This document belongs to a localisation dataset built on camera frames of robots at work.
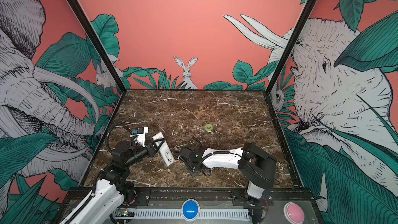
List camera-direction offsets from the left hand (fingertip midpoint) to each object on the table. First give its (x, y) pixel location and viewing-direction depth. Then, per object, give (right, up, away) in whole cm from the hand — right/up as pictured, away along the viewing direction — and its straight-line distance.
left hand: (163, 139), depth 75 cm
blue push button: (+14, -32, -4) cm, 35 cm away
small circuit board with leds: (-17, -33, -5) cm, 37 cm away
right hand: (+14, -17, +8) cm, 24 cm away
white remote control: (+1, -6, +1) cm, 6 cm away
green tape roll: (+23, +2, +26) cm, 35 cm away
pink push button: (+61, -33, -5) cm, 70 cm away
